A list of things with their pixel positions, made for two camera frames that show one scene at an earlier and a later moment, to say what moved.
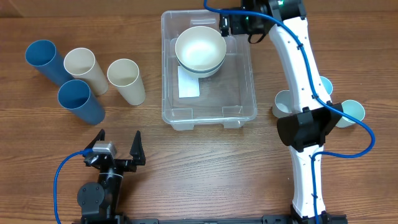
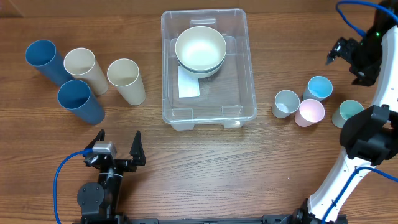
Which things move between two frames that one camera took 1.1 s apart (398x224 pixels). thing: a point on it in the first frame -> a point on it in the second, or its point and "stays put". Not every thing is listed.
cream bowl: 204,74 stays put
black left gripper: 137,153 stays put
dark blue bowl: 201,71 stays put
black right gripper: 240,27 -> 346,49
